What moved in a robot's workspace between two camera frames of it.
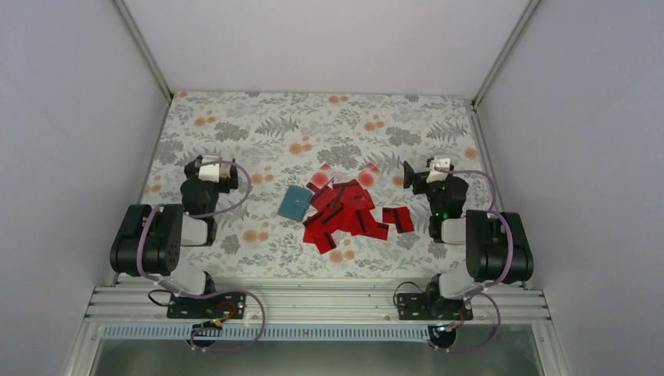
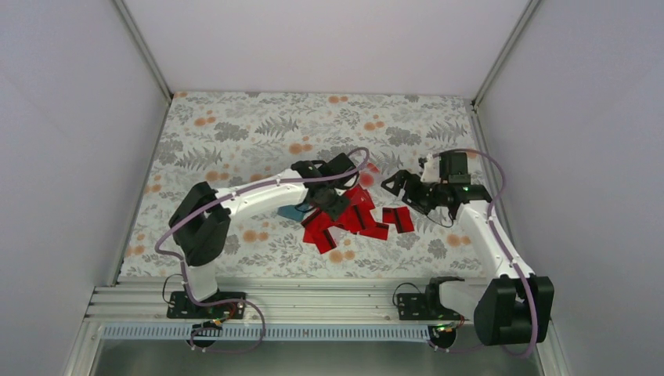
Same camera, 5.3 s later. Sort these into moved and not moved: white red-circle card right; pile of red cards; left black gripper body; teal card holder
Moved: left black gripper body
Not moved: white red-circle card right; pile of red cards; teal card holder
